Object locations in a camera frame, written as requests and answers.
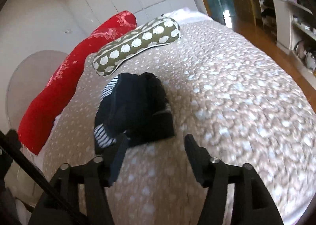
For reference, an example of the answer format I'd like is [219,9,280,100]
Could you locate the striped navy patch pants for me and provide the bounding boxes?
[93,72,176,155]

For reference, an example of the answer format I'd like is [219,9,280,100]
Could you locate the red long pillow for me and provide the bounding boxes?
[18,11,137,155]

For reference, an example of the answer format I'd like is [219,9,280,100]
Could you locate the beige rounded headboard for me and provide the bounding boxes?
[5,50,68,130]

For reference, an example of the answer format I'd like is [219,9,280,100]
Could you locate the white shelf unit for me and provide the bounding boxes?
[273,0,315,87]

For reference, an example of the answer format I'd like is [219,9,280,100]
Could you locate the olive hedgehog print pillow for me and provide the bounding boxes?
[92,16,181,77]

